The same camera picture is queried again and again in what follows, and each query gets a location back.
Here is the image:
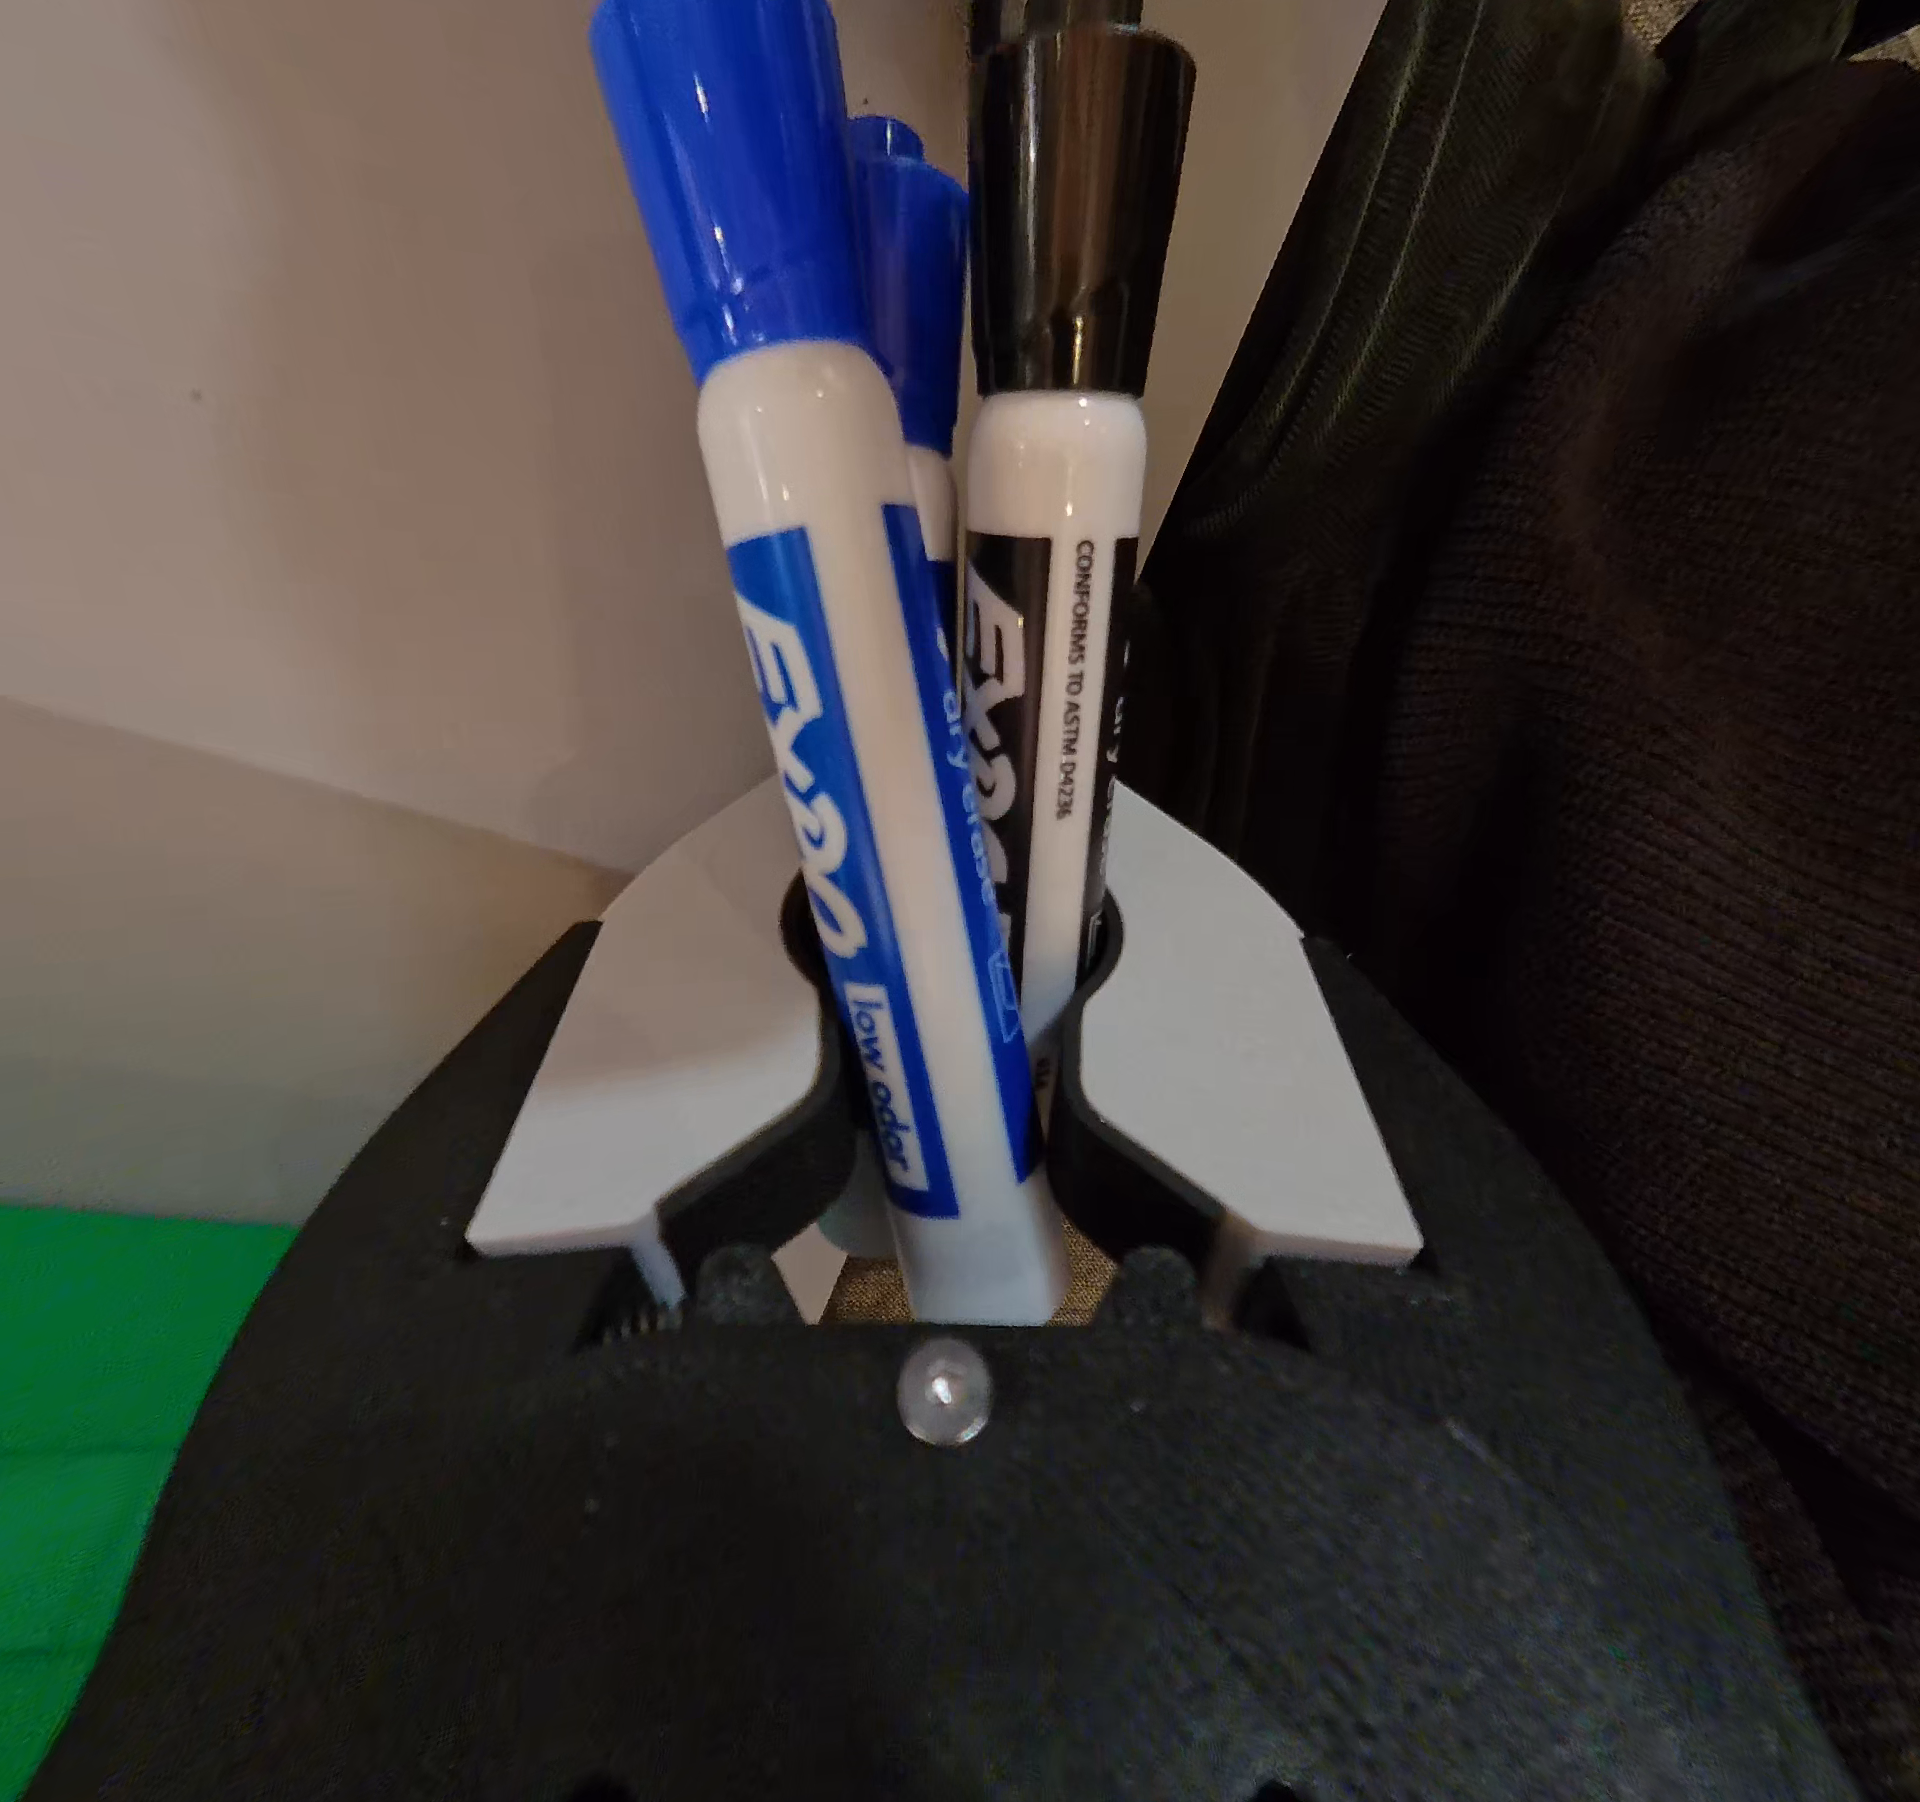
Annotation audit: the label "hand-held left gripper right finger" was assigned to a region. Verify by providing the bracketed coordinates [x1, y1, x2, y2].
[1058, 787, 1428, 1326]

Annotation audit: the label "person's black sweater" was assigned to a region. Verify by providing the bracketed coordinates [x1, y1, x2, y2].
[1411, 62, 1920, 1534]

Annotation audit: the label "person's dark green pants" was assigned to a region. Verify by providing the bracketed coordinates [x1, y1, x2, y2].
[1124, 0, 1868, 934]

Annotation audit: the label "green plastic bin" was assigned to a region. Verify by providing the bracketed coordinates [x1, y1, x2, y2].
[0, 1200, 300, 1802]

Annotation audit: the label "black dry erase marker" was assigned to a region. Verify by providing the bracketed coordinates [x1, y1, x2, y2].
[960, 0, 1200, 1068]

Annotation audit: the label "blue dry erase marker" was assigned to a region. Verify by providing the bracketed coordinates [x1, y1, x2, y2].
[823, 111, 1051, 1256]
[588, 0, 1076, 1326]

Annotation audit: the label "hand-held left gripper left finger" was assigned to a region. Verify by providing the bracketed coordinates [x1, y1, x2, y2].
[466, 797, 842, 1301]

